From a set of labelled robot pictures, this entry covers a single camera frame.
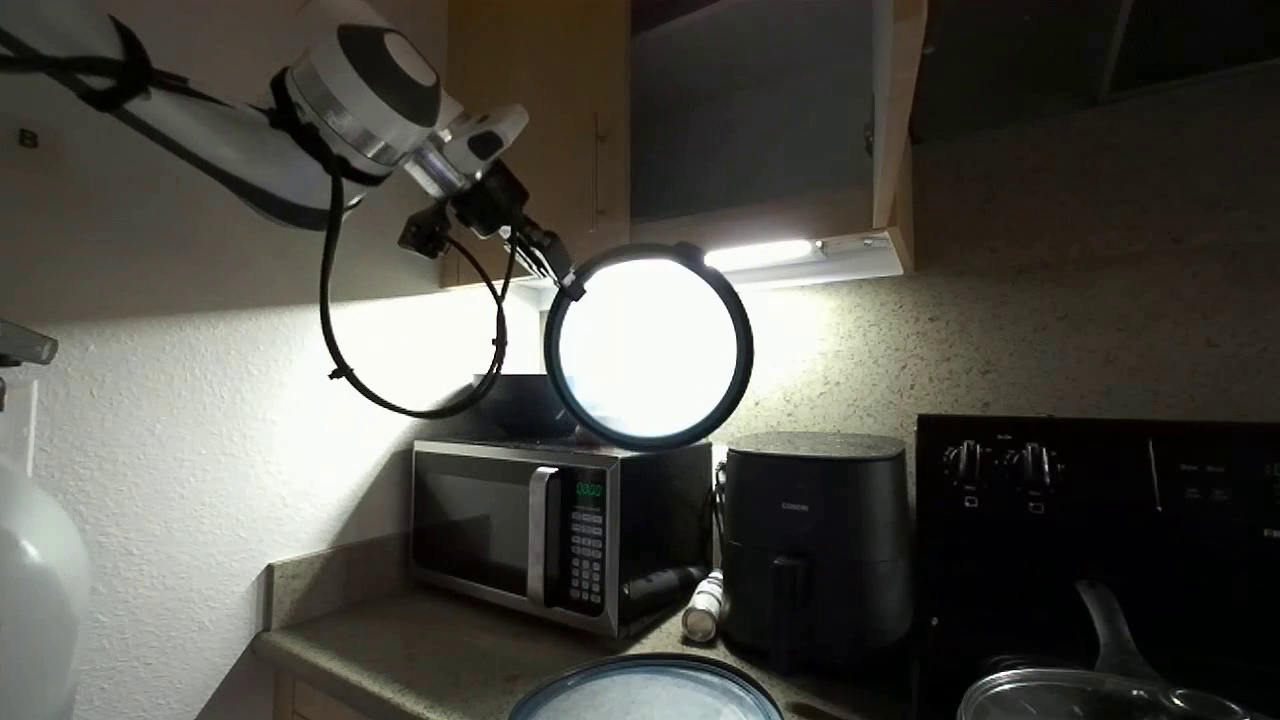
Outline black stove knob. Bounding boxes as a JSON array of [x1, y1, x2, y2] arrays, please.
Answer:
[[941, 435, 993, 512], [1013, 435, 1063, 517]]

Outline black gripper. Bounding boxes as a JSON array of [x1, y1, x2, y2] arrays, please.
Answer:
[[456, 159, 592, 304]]

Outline dark round bowl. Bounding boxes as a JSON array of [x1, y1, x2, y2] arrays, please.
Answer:
[[469, 373, 585, 442]]

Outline grey wall bracket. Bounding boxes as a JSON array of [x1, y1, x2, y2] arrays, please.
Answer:
[[0, 314, 64, 373]]

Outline under-cabinet strip light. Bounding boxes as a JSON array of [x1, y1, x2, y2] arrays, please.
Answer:
[[695, 228, 918, 293]]

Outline black air fryer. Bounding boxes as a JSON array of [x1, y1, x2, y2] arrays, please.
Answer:
[[716, 429, 919, 672]]

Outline dark cabinet above stove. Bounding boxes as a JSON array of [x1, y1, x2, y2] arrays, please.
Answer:
[[914, 0, 1280, 145]]

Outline stainless steel microwave oven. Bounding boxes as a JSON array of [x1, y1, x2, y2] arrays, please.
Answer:
[[407, 435, 719, 635]]

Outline small pale grinder bottle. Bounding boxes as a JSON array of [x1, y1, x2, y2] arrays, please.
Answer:
[[680, 562, 733, 647]]

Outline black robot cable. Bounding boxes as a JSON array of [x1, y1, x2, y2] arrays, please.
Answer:
[[313, 184, 519, 425]]

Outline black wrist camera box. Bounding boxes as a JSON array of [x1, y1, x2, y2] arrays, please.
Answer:
[[398, 194, 460, 261]]

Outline light wooden cabinet door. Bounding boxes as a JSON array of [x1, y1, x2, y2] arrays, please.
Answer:
[[868, 0, 938, 278]]

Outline black kitchen stove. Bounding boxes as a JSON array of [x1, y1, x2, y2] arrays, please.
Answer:
[[914, 411, 1280, 720]]

